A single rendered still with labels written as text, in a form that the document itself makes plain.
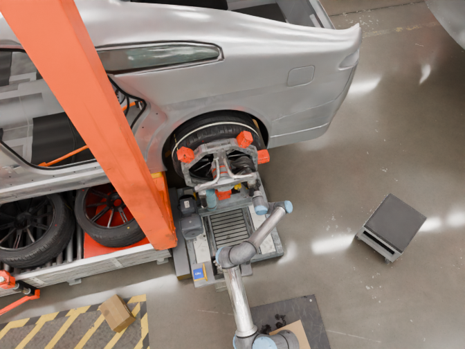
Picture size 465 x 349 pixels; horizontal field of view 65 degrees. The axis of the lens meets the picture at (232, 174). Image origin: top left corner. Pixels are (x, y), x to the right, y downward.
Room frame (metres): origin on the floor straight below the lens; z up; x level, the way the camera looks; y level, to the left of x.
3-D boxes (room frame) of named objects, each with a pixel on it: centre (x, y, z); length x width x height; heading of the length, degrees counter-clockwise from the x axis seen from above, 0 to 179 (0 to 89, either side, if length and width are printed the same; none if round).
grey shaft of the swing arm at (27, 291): (0.75, 1.68, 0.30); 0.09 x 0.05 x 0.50; 100
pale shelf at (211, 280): (0.76, 0.12, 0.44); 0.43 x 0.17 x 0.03; 100
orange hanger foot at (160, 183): (1.32, 0.59, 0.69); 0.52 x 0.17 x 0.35; 10
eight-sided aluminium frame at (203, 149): (1.39, 0.08, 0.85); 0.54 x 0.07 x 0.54; 100
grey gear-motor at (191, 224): (1.30, 0.38, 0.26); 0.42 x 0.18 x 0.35; 10
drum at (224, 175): (1.32, 0.07, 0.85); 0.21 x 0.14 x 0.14; 10
